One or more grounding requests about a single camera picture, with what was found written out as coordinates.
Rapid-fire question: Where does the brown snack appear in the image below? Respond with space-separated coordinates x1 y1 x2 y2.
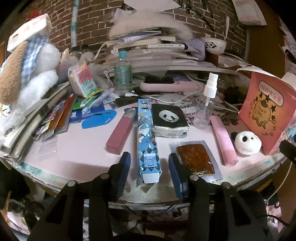
169 141 223 183

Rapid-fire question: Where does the pink rectangular stick box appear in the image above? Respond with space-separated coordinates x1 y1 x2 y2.
106 107 137 155

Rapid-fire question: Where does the blue patterned long box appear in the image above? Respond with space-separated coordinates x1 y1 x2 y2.
137 99 162 184

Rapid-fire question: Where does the pink towel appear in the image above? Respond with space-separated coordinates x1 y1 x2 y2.
210 115 238 167

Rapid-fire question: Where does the black panda tissue pack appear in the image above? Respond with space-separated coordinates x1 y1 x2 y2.
152 104 189 138

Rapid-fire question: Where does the white panda plush ball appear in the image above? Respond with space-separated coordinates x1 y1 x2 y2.
230 131 262 156

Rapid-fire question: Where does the clear spray bottle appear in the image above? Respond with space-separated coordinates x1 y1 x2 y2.
193 73 219 130

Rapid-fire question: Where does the blue luggage tag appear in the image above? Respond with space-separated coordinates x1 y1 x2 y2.
82 109 117 129

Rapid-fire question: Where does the snack sachets pile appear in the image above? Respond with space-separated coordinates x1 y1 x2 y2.
33 93 77 142

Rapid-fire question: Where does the white blue marker pen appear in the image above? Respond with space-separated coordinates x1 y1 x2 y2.
82 88 114 114

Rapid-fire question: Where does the green sachet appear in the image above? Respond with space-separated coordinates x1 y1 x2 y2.
72 95 98 110

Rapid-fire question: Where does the colourful tissue packet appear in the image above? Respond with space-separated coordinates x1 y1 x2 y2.
68 63 98 97

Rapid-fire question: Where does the pink hair brush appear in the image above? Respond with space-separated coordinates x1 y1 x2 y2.
139 75 205 93

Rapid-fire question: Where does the teal capped glass bottle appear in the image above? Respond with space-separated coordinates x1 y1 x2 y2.
114 50 132 92

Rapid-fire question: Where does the purple cloth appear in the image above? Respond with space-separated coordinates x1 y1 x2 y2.
184 39 206 61

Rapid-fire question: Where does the white dog plush toy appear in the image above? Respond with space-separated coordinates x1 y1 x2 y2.
1 14 61 138

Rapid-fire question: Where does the stack of books and papers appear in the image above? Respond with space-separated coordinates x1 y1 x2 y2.
103 28 234 74

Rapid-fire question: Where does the panda ceramic bowl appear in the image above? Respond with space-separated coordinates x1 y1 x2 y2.
201 37 227 55

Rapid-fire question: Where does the fluffy grey fur piece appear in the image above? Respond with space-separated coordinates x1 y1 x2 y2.
108 10 194 41

